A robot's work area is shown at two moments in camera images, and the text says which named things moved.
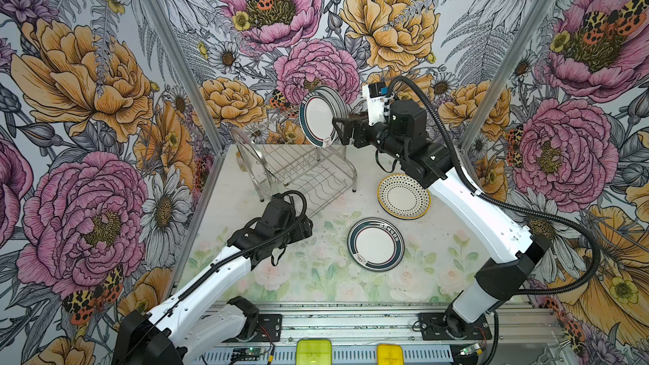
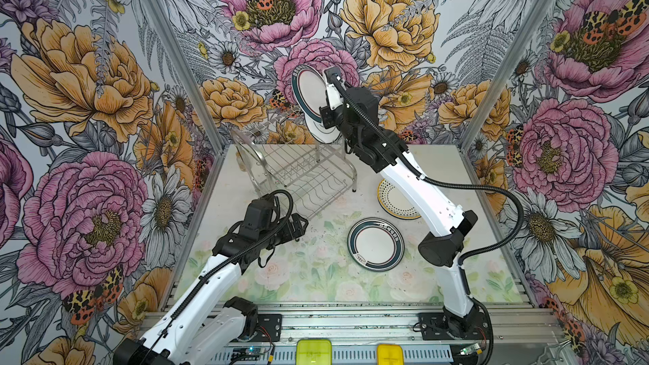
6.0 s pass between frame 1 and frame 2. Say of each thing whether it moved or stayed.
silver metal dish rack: stayed
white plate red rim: stayed
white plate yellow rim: stayed
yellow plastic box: stayed
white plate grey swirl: moved
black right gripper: moved
